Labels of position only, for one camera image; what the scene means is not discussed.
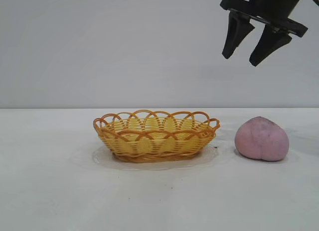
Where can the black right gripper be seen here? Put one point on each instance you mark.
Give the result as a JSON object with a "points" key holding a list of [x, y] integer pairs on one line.
{"points": [[274, 7]]}

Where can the pink peach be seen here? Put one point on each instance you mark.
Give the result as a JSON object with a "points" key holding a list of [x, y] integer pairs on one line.
{"points": [[261, 139]]}

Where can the yellow woven wicker basket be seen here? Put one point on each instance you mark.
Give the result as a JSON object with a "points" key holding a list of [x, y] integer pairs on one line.
{"points": [[154, 144]]}

